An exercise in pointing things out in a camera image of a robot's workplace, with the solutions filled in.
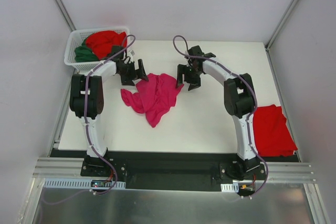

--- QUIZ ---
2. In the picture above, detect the pink t shirt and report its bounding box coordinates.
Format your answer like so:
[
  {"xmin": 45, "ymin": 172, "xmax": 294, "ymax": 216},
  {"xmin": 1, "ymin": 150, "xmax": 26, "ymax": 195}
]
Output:
[{"xmin": 121, "ymin": 73, "xmax": 184, "ymax": 128}]

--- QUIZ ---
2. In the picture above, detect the white perforated plastic basket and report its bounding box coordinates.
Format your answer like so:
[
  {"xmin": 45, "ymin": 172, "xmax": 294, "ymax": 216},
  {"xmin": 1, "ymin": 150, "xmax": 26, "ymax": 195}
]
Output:
[{"xmin": 64, "ymin": 26, "xmax": 131, "ymax": 72}]

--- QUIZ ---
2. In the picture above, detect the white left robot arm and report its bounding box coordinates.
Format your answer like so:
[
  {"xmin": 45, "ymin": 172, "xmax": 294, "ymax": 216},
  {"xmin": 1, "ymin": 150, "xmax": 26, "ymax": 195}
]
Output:
[{"xmin": 69, "ymin": 46, "xmax": 149, "ymax": 176}]

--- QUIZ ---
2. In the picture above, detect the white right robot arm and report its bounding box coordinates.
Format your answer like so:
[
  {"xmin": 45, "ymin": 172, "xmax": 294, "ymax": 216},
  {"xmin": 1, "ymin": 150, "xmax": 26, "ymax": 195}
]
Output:
[{"xmin": 176, "ymin": 46, "xmax": 260, "ymax": 179}]

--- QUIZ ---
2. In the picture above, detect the red t shirt in basket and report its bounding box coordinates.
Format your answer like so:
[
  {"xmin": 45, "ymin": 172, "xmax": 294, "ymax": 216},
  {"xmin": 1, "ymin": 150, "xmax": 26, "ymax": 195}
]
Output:
[{"xmin": 84, "ymin": 30, "xmax": 127, "ymax": 61}]

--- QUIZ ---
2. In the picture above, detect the green t shirt in basket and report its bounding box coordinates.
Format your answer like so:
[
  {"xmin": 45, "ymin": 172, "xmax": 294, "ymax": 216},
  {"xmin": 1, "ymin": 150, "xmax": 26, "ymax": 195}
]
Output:
[{"xmin": 75, "ymin": 46, "xmax": 99, "ymax": 63}]

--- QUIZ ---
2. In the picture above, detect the folded red t shirt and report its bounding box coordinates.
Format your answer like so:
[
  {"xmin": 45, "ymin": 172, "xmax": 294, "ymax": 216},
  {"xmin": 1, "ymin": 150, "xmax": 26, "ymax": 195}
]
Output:
[{"xmin": 253, "ymin": 104, "xmax": 298, "ymax": 157}]

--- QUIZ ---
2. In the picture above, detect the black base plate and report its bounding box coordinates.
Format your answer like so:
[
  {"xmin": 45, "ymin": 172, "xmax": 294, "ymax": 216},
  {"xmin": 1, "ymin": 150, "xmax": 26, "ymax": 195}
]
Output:
[{"xmin": 52, "ymin": 150, "xmax": 274, "ymax": 191}]

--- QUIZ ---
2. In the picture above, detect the left aluminium frame post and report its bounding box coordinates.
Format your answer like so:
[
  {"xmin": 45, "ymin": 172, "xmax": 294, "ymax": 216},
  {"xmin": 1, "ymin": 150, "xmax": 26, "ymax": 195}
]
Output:
[{"xmin": 53, "ymin": 0, "xmax": 76, "ymax": 39}]

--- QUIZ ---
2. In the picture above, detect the aluminium frame post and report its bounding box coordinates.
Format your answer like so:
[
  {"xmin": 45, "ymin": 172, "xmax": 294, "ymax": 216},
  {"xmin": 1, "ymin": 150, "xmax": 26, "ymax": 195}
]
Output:
[
  {"xmin": 53, "ymin": 0, "xmax": 76, "ymax": 39},
  {"xmin": 265, "ymin": 0, "xmax": 300, "ymax": 52}
]

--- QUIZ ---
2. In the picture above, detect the right aluminium frame post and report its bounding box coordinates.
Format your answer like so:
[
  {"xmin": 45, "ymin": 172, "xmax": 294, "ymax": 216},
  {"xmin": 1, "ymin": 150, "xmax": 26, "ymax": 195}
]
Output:
[{"xmin": 265, "ymin": 0, "xmax": 300, "ymax": 52}]

